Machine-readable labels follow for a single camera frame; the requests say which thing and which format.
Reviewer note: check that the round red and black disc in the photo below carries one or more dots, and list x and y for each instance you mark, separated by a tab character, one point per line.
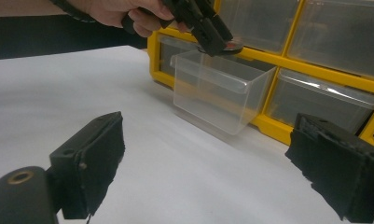
235	46

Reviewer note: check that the yellow and black organizer cabinet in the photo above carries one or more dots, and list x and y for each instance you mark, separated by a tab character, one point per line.
315	70

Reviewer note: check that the set of clear cabinet bins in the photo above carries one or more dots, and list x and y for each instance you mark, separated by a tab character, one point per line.
334	34

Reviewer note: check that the clear plastic pulled drawer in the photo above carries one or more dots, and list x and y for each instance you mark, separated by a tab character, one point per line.
212	93

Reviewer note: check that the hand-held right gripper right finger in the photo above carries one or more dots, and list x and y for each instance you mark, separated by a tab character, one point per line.
343	168

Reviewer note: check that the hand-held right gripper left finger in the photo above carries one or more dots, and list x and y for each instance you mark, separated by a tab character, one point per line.
91	161

